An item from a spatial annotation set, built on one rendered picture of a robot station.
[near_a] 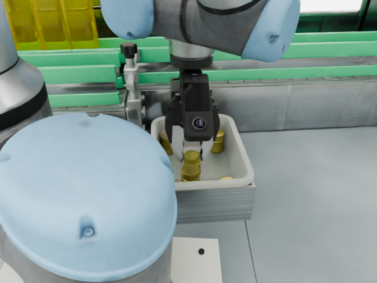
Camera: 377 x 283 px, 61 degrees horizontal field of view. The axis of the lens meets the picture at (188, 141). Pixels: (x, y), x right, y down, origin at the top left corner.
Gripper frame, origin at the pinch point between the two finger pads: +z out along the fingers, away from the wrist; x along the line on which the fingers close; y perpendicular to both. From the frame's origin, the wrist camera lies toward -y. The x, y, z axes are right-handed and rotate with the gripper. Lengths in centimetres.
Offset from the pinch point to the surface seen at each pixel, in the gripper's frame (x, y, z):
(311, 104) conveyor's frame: -30.4, 15.7, -1.9
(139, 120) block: 10.0, 6.6, -5.1
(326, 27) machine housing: -41, 37, -14
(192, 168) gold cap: 0.3, -4.3, -0.8
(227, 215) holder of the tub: -5.0, -11.6, 4.1
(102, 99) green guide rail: 16.9, 8.4, -9.3
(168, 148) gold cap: 4.5, 5.9, 1.7
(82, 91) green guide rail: 20.5, 8.8, -11.0
